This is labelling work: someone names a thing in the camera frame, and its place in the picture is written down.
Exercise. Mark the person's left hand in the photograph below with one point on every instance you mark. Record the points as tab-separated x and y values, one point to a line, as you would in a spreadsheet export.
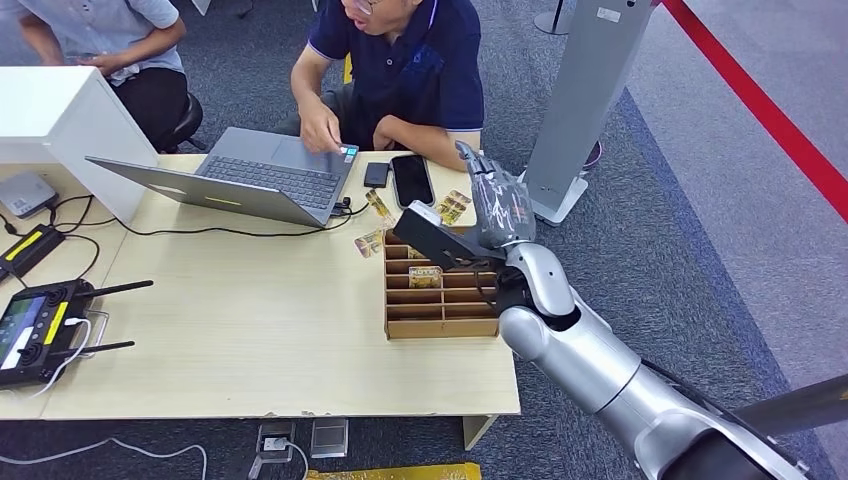
385	137

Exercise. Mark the person's right hand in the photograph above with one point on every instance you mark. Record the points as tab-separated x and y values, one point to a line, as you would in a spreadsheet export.
321	129

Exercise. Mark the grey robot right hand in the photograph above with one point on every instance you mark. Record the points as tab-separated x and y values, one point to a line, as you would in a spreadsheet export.
503	208

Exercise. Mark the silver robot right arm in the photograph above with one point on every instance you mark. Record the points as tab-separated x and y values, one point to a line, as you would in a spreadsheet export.
596	358

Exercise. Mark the person in dark shirt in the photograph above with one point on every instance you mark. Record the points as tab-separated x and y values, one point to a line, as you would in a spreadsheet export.
411	66

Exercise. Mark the brown cardboard card holder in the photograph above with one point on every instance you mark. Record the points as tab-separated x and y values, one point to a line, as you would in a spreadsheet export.
437	311

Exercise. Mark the person in light shirt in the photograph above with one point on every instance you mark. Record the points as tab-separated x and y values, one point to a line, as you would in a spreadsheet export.
99	30

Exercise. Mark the small black box device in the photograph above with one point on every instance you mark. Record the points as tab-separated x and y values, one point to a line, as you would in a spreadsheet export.
376	175

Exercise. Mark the stack of gold cards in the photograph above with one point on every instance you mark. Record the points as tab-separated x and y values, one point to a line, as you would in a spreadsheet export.
454	206

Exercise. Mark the black smartphone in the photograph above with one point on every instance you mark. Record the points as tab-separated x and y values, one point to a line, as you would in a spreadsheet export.
412	181

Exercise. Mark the grey laptop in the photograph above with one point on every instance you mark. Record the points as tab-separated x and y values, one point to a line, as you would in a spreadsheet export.
278	169

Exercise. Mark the yellow chair part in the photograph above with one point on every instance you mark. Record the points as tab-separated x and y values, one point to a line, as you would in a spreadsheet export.
348	68

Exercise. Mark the grey kiosk stand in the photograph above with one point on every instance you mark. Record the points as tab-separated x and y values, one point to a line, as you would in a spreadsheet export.
583	99

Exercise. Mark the black stool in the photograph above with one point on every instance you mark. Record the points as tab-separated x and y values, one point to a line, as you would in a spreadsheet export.
185	122

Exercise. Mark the stanchion with round base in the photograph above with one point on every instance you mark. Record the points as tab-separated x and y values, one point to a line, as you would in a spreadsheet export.
553	23

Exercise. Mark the white box cabinet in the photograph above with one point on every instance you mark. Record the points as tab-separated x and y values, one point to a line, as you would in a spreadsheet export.
60	112

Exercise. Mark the red barrier belt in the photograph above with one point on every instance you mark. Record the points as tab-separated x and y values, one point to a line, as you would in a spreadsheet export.
762	106

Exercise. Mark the yellow floor strip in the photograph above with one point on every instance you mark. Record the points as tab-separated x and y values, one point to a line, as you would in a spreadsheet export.
397	472

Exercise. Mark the silver floor socket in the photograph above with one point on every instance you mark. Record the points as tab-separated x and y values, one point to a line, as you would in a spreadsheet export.
329	438

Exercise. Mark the small white router box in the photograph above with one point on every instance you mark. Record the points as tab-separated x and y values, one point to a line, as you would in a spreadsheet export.
25	193

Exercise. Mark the black device with yellow stripe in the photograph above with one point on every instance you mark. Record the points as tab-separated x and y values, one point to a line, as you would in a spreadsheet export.
30	248

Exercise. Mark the floor socket with plug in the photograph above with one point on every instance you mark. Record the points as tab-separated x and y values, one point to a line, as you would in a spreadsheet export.
275	442

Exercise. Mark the chrome stanchion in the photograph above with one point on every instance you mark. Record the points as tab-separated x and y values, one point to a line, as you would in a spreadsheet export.
795	404

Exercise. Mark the black remote controller with antennas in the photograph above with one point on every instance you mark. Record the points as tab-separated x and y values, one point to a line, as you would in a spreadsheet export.
33	331

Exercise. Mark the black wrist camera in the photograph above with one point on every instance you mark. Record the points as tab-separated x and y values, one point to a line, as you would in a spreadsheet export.
437	238

